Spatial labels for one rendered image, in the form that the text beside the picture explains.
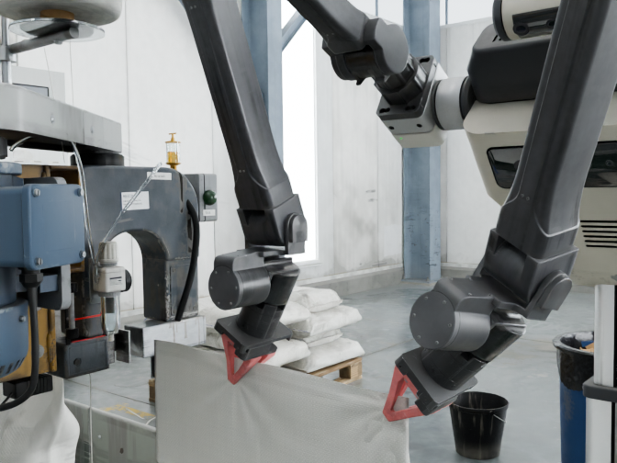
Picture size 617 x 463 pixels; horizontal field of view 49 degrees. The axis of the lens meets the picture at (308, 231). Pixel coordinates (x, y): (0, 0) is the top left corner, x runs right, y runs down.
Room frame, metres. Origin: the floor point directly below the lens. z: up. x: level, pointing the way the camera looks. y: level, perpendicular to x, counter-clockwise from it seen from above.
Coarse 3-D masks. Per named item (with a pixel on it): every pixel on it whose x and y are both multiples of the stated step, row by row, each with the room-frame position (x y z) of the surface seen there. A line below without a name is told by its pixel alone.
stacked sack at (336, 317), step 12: (312, 312) 4.41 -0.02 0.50; (324, 312) 4.44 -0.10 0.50; (336, 312) 4.45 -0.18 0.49; (348, 312) 4.52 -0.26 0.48; (288, 324) 4.27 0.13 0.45; (300, 324) 4.22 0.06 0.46; (312, 324) 4.19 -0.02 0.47; (324, 324) 4.27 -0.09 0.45; (336, 324) 4.39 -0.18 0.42; (348, 324) 4.55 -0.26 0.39; (300, 336) 4.21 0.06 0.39
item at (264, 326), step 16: (256, 304) 0.91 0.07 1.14; (224, 320) 0.93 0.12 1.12; (240, 320) 0.93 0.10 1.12; (256, 320) 0.91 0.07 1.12; (272, 320) 0.92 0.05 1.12; (240, 336) 0.91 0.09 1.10; (256, 336) 0.92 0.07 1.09; (272, 336) 0.94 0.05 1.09; (288, 336) 0.96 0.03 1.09; (240, 352) 0.90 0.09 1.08
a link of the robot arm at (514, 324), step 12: (492, 312) 0.68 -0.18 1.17; (504, 312) 0.69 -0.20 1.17; (516, 312) 0.70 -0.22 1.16; (492, 324) 0.66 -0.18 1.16; (504, 324) 0.68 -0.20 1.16; (516, 324) 0.69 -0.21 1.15; (492, 336) 0.68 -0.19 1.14; (504, 336) 0.68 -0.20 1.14; (516, 336) 0.68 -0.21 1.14; (480, 348) 0.69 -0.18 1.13; (492, 348) 0.69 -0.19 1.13; (504, 348) 0.70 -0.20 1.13
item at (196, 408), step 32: (160, 352) 1.10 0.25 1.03; (192, 352) 1.04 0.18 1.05; (160, 384) 1.10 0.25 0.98; (192, 384) 1.05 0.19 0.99; (224, 384) 0.99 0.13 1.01; (256, 384) 0.94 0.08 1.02; (288, 384) 0.90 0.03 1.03; (320, 384) 0.86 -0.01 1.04; (160, 416) 1.10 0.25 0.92; (192, 416) 1.05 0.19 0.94; (224, 416) 0.99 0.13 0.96; (256, 416) 0.94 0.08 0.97; (288, 416) 0.90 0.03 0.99; (320, 416) 0.86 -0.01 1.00; (352, 416) 0.83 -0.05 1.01; (384, 416) 0.80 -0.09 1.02; (160, 448) 1.10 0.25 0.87; (192, 448) 1.05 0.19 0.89; (224, 448) 0.99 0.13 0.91; (256, 448) 0.95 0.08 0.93; (288, 448) 0.90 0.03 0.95; (320, 448) 0.86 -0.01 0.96; (352, 448) 0.83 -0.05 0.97; (384, 448) 0.80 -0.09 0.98
